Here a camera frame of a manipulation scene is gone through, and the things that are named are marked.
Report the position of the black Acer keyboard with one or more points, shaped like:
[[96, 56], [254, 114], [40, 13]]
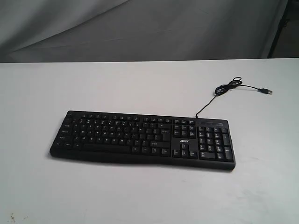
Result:
[[144, 139]]

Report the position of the grey backdrop cloth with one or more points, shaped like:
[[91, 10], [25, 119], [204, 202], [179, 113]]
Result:
[[39, 31]]

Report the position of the black stand pole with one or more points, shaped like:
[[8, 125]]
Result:
[[282, 23]]

